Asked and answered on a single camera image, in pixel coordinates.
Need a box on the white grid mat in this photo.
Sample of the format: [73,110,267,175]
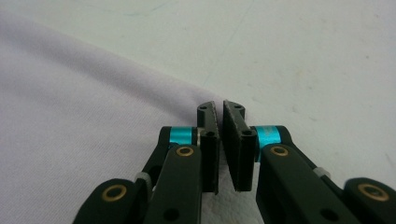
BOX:
[0,0,396,224]

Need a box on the lilac printed towel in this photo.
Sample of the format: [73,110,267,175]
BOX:
[0,10,250,224]

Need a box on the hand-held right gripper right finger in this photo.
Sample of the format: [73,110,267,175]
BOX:
[222,99,353,224]

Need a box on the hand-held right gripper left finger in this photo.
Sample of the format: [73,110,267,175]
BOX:
[142,100,222,224]

